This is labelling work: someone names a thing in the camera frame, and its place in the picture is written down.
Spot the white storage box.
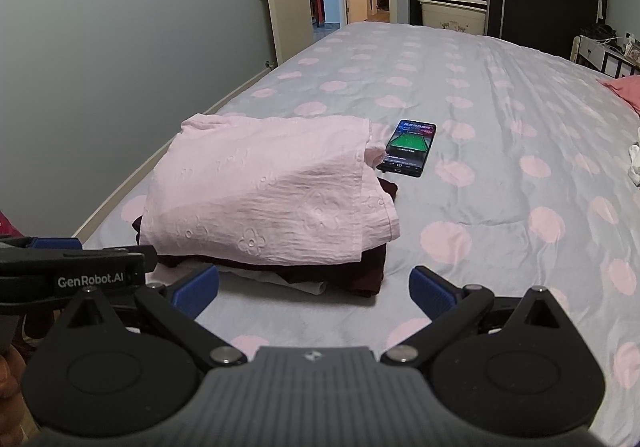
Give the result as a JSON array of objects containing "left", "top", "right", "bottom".
[{"left": 419, "top": 0, "right": 488, "bottom": 35}]

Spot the folded beige garment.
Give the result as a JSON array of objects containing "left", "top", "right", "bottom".
[{"left": 227, "top": 269, "right": 328, "bottom": 297}]

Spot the folded dark red garment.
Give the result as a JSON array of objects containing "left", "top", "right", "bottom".
[{"left": 131, "top": 177, "right": 399, "bottom": 299}]

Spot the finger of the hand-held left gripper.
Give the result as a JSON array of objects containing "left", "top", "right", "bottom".
[{"left": 0, "top": 238, "right": 159, "bottom": 278}]

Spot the white nightstand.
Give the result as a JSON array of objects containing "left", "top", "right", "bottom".
[{"left": 570, "top": 24, "right": 640, "bottom": 78}]

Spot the black smartphone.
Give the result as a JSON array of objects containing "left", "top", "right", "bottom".
[{"left": 376, "top": 118, "right": 437, "bottom": 178}]

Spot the pink embroidered dress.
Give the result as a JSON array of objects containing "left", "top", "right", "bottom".
[{"left": 139, "top": 113, "right": 402, "bottom": 267}]

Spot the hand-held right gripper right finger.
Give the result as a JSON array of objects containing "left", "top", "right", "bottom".
[{"left": 381, "top": 265, "right": 573, "bottom": 368}]

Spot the bed with polka dot sheet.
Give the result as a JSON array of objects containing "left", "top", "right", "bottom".
[{"left": 72, "top": 21, "right": 640, "bottom": 447}]

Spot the person's left hand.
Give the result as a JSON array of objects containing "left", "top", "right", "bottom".
[{"left": 0, "top": 354, "right": 25, "bottom": 447}]

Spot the pink pillow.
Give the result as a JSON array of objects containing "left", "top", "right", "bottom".
[{"left": 602, "top": 75, "right": 640, "bottom": 115}]

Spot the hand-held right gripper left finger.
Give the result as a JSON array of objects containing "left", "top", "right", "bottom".
[{"left": 52, "top": 263, "right": 248, "bottom": 368}]

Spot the white muslin cloth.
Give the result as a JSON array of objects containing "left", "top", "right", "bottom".
[{"left": 629, "top": 127, "right": 640, "bottom": 185}]

